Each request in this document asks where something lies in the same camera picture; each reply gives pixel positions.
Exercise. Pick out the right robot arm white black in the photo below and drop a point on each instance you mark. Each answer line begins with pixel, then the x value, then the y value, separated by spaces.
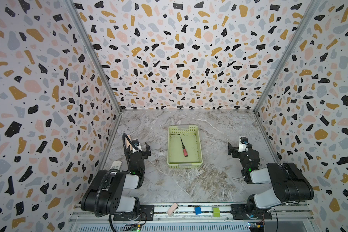
pixel 288 183

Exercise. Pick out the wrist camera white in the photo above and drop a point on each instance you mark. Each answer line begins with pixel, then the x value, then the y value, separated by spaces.
pixel 243 144
pixel 136 145

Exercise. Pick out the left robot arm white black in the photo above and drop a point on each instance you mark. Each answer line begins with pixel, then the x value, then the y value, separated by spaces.
pixel 105 194

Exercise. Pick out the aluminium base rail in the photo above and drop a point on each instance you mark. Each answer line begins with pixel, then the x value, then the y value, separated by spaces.
pixel 283 218

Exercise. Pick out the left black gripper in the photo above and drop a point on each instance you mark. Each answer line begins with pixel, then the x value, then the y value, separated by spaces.
pixel 145 153

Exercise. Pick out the red handled screwdriver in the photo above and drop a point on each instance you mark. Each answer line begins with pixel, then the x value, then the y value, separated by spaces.
pixel 184 149

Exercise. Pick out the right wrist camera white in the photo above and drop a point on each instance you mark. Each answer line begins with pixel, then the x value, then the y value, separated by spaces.
pixel 243 144

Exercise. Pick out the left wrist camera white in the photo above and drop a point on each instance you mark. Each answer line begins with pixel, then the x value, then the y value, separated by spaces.
pixel 136 145

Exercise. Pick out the pink block on rail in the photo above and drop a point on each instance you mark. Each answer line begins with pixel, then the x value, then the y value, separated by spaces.
pixel 172 210

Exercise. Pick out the white label tag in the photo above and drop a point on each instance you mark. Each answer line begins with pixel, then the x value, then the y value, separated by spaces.
pixel 116 165

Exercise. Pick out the green block on rail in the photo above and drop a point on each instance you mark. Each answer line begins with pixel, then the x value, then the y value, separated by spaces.
pixel 216 212

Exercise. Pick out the light green plastic bin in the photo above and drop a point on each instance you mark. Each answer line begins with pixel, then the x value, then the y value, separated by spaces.
pixel 191 139

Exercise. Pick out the blue block on rail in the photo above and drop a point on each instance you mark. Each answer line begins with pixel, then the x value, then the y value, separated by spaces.
pixel 198 210

